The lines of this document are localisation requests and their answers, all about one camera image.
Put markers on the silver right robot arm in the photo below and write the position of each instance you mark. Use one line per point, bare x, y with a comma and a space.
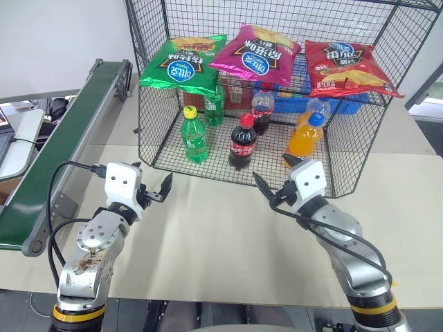
358, 263

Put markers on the red chips bag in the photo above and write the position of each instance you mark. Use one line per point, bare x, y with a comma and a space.
346, 69

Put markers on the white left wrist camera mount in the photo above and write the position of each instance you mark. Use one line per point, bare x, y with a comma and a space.
121, 188

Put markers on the green conveyor belt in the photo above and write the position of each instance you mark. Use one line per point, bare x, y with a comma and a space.
69, 138

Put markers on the blue plastic crate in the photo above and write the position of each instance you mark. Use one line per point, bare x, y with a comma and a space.
346, 105

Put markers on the green soda bottle yellow cap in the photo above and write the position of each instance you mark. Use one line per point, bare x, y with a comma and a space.
194, 138

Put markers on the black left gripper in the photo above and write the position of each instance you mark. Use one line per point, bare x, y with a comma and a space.
143, 198

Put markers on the green chips bag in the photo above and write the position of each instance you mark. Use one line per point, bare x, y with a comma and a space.
180, 69

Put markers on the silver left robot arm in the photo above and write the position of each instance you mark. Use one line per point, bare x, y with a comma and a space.
90, 257

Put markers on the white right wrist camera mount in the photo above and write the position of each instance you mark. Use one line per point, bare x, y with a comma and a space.
309, 180

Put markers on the cola bottle red cap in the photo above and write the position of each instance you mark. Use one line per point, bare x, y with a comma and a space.
243, 141

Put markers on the white office desk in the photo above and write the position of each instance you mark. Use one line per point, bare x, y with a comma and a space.
20, 138

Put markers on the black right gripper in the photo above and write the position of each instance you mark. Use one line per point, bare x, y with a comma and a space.
285, 193

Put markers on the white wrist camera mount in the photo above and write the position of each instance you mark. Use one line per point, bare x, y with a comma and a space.
121, 188
309, 180

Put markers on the orange soda bottle blue cap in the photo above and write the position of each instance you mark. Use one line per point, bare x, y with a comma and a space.
306, 138

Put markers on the magenta chips bag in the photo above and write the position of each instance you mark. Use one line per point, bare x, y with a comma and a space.
256, 57

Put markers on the cola bottle clear top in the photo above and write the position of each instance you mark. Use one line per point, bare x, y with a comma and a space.
262, 110

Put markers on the orange soda bottle clear top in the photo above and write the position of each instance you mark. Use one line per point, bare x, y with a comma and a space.
316, 106

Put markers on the green soda bottle green label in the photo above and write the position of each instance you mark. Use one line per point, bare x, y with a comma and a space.
214, 107

